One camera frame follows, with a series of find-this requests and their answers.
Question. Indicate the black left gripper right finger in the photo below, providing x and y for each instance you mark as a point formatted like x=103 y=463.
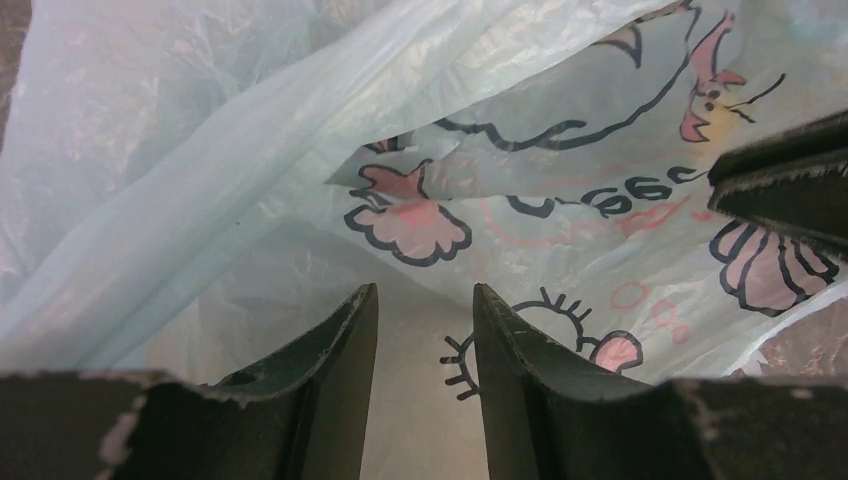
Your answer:
x=550 y=414

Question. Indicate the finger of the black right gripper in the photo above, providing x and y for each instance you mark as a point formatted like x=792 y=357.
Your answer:
x=793 y=183

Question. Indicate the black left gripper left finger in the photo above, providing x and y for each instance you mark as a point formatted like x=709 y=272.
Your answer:
x=299 y=413

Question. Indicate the light blue plastic bag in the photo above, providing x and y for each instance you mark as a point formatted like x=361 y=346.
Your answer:
x=188 y=186

